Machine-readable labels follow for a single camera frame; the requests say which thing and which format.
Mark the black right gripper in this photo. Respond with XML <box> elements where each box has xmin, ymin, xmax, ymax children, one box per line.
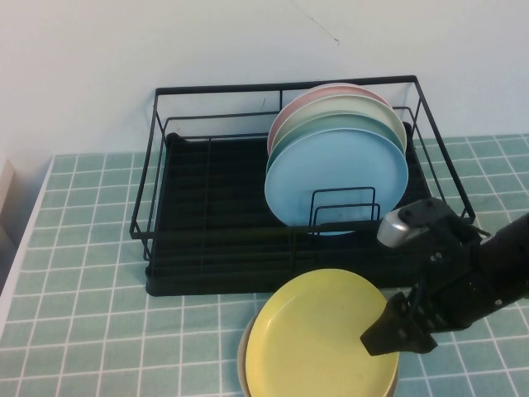
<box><xmin>359</xmin><ymin>222</ymin><xmax>510</xmax><ymax>357</ymax></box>

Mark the yellow plate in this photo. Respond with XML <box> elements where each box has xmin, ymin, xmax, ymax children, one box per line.
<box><xmin>243</xmin><ymin>268</ymin><xmax>401</xmax><ymax>397</ymax></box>

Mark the grey plate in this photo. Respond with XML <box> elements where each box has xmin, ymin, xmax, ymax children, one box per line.
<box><xmin>236</xmin><ymin>316</ymin><xmax>401</xmax><ymax>397</ymax></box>

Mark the light blue plate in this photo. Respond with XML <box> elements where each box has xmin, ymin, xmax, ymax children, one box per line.
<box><xmin>264</xmin><ymin>127</ymin><xmax>410</xmax><ymax>237</ymax></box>

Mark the green plate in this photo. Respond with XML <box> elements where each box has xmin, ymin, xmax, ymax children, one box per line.
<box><xmin>266</xmin><ymin>112</ymin><xmax>408</xmax><ymax>169</ymax></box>

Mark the cream white plate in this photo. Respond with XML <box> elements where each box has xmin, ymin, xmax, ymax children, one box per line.
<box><xmin>270</xmin><ymin>93</ymin><xmax>408</xmax><ymax>155</ymax></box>

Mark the pink plate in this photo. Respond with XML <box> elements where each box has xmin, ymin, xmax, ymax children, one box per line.
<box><xmin>267</xmin><ymin>83</ymin><xmax>389</xmax><ymax>152</ymax></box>

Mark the black plastic drip tray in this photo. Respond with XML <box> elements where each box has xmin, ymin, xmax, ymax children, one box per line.
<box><xmin>145</xmin><ymin>122</ymin><xmax>455</xmax><ymax>298</ymax></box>

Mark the green tile pattern tablecloth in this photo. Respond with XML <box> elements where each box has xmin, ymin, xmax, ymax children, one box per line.
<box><xmin>0</xmin><ymin>134</ymin><xmax>529</xmax><ymax>397</ymax></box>

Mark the beige board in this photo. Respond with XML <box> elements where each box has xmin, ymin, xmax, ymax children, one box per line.
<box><xmin>0</xmin><ymin>158</ymin><xmax>20</xmax><ymax>232</ymax></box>

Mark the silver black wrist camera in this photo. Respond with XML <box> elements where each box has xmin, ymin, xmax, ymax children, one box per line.
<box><xmin>376</xmin><ymin>197</ymin><xmax>460</xmax><ymax>249</ymax></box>

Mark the black wire dish rack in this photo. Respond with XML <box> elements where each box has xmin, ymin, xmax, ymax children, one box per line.
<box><xmin>129</xmin><ymin>74</ymin><xmax>475</xmax><ymax>264</ymax></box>

